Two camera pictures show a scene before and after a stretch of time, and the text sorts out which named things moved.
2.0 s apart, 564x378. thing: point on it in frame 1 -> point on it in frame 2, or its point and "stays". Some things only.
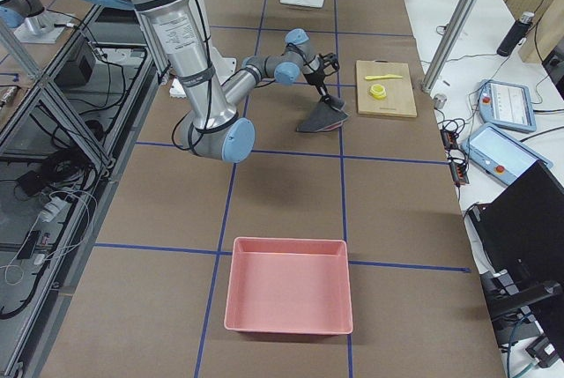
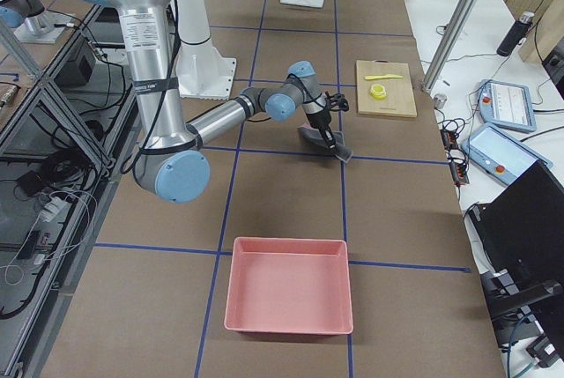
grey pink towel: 328,115 -> 336,144
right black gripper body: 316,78 -> 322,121
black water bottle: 515,34 stays
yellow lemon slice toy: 378,91 stays
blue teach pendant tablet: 507,105 stays
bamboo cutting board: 385,87 stays
